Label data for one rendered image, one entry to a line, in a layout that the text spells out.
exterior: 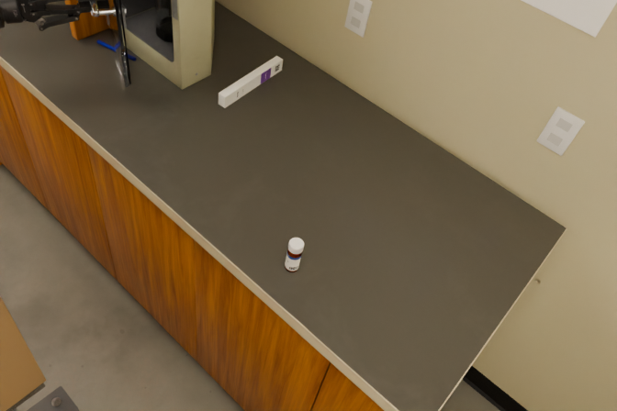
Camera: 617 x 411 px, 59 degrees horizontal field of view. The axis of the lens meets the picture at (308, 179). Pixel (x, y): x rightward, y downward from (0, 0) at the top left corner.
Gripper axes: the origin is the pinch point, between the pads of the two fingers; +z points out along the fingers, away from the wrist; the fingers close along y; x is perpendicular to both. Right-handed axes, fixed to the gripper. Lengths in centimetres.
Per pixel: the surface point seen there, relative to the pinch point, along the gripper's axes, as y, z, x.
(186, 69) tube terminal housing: -19.6, 21.2, -6.0
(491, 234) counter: -26, 80, -78
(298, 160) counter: -26, 42, -41
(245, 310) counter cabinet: -47, 20, -68
